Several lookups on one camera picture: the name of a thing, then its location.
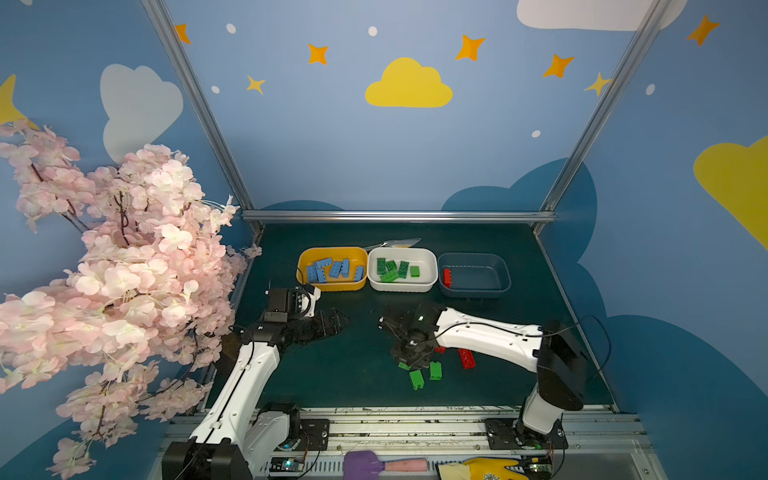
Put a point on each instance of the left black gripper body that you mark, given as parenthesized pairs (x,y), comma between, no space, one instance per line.
(315,325)

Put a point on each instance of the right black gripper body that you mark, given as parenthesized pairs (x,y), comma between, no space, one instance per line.
(405,335)

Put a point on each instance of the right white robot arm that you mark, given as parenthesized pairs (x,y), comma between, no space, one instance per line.
(551,352)

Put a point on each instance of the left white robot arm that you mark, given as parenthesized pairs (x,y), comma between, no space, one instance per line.
(229,443)

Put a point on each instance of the white plastic bin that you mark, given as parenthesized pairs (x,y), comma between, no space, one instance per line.
(423,258)

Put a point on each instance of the yellow plastic bin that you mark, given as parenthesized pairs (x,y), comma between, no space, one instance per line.
(356,255)

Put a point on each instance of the teal plastic bin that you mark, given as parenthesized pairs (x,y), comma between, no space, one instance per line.
(475,275)

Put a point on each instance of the green circuit board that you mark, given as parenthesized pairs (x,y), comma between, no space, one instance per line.
(286,465)

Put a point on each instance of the purple toy shovel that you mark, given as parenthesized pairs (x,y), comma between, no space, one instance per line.
(365,465)

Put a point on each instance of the pink cherry blossom tree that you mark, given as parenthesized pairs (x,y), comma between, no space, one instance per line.
(147,305)

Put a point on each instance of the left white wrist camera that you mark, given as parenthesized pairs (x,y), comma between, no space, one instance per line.
(286,304)

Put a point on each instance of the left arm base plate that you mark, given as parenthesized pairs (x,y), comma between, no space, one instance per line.
(314,435)

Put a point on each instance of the horizontal metal frame bar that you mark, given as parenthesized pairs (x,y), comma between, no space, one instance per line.
(442,217)

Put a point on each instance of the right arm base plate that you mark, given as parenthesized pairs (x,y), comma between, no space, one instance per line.
(511,434)

